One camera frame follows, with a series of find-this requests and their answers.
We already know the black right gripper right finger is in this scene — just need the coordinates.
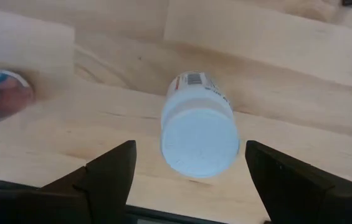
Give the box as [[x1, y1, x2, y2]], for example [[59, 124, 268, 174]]
[[245, 140, 352, 224]]

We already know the white aspirin bottle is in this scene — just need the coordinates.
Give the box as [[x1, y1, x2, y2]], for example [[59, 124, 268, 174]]
[[159, 70, 241, 179]]

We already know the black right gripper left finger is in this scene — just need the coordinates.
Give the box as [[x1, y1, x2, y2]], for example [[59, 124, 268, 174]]
[[38, 140, 137, 224]]

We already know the clear antacid jar blue lid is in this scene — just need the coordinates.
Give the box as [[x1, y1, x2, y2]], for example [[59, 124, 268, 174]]
[[0, 70, 36, 132]]

